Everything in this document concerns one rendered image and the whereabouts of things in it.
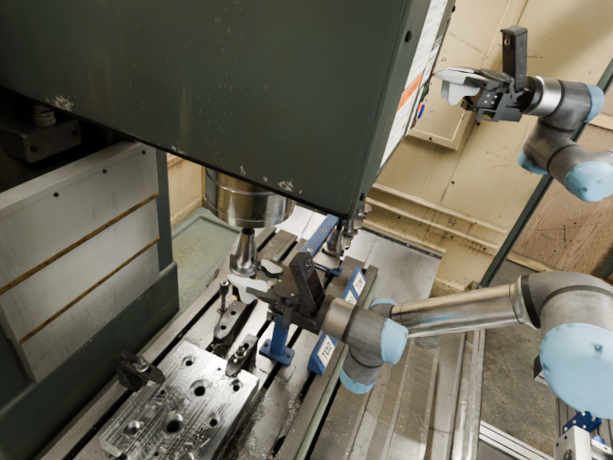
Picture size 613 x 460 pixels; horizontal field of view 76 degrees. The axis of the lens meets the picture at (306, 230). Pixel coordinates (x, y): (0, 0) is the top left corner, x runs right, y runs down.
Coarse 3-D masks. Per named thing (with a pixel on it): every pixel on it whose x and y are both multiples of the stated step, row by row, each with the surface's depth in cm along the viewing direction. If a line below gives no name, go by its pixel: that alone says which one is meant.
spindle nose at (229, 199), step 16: (208, 176) 63; (224, 176) 60; (208, 192) 64; (224, 192) 61; (240, 192) 60; (256, 192) 60; (224, 208) 63; (240, 208) 62; (256, 208) 62; (272, 208) 63; (288, 208) 66; (240, 224) 64; (256, 224) 64; (272, 224) 66
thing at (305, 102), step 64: (0, 0) 54; (64, 0) 50; (128, 0) 46; (192, 0) 43; (256, 0) 40; (320, 0) 38; (384, 0) 36; (448, 0) 59; (0, 64) 60; (64, 64) 55; (128, 64) 51; (192, 64) 47; (256, 64) 44; (320, 64) 41; (384, 64) 39; (128, 128) 56; (192, 128) 52; (256, 128) 48; (320, 128) 44; (384, 128) 47; (320, 192) 49
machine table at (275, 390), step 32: (288, 256) 154; (192, 320) 124; (256, 320) 127; (160, 352) 112; (224, 352) 115; (288, 384) 110; (320, 384) 112; (96, 416) 96; (320, 416) 108; (64, 448) 89; (96, 448) 90; (224, 448) 95; (288, 448) 97
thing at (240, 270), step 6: (258, 252) 80; (258, 258) 79; (234, 264) 77; (240, 264) 77; (258, 264) 79; (234, 270) 78; (240, 270) 76; (246, 270) 76; (252, 270) 77; (258, 270) 80; (240, 276) 77; (246, 276) 77; (252, 276) 78
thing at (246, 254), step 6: (246, 234) 74; (252, 234) 74; (240, 240) 75; (246, 240) 74; (252, 240) 74; (240, 246) 75; (246, 246) 75; (252, 246) 75; (240, 252) 76; (246, 252) 75; (252, 252) 76; (234, 258) 78; (240, 258) 76; (246, 258) 76; (252, 258) 77; (246, 264) 77; (252, 264) 77
